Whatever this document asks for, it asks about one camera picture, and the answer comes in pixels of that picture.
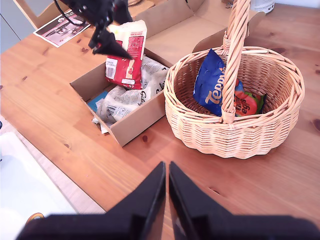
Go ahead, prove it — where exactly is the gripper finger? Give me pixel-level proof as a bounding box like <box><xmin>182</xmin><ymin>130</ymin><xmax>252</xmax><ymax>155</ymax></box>
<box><xmin>106</xmin><ymin>161</ymin><xmax>167</xmax><ymax>240</ymax></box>
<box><xmin>88</xmin><ymin>27</ymin><xmax>133</xmax><ymax>61</ymax></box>
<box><xmin>112</xmin><ymin>0</ymin><xmax>133</xmax><ymax>25</ymax></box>
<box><xmin>168</xmin><ymin>161</ymin><xmax>233</xmax><ymax>240</ymax></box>

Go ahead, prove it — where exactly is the red and cream egg bag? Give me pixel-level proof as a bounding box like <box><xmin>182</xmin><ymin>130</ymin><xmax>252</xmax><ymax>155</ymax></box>
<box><xmin>104</xmin><ymin>19</ymin><xmax>148</xmax><ymax>90</ymax></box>

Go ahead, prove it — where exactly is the white Galaxy egg bag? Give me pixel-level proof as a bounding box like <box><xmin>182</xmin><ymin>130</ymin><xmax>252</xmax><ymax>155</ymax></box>
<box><xmin>96</xmin><ymin>56</ymin><xmax>169</xmax><ymax>126</ymax></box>

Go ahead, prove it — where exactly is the blue Terry's mini eggs bag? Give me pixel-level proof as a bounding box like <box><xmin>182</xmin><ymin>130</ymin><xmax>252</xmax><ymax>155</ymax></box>
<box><xmin>192</xmin><ymin>48</ymin><xmax>267</xmax><ymax>118</ymax></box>

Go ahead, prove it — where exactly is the brown cardboard box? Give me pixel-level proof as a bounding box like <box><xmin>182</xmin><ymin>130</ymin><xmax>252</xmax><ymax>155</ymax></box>
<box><xmin>69</xmin><ymin>0</ymin><xmax>266</xmax><ymax>148</ymax></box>

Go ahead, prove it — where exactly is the red and white printed leaflet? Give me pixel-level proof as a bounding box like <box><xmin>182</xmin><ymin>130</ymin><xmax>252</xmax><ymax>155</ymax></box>
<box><xmin>33</xmin><ymin>9</ymin><xmax>91</xmax><ymax>48</ymax></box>

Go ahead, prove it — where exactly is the teal paper card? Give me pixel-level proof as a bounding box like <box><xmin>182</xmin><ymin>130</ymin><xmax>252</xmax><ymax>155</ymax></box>
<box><xmin>87</xmin><ymin>91</ymin><xmax>109</xmax><ymax>112</ymax></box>

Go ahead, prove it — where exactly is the plain wooden chair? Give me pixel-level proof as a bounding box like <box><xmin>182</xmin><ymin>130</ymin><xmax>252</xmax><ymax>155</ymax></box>
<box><xmin>13</xmin><ymin>0</ymin><xmax>66</xmax><ymax>30</ymax></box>

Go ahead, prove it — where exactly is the torn white paper scrap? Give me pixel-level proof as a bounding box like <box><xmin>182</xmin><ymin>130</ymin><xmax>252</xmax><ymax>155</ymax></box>
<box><xmin>91</xmin><ymin>116</ymin><xmax>111</xmax><ymax>135</ymax></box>

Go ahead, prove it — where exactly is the long black arm cable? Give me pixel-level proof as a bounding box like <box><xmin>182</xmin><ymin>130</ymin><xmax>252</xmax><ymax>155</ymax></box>
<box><xmin>53</xmin><ymin>0</ymin><xmax>88</xmax><ymax>26</ymax></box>

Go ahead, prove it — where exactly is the woven wicker basket with handle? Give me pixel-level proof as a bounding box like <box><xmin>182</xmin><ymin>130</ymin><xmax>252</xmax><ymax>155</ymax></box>
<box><xmin>163</xmin><ymin>0</ymin><xmax>306</xmax><ymax>160</ymax></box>

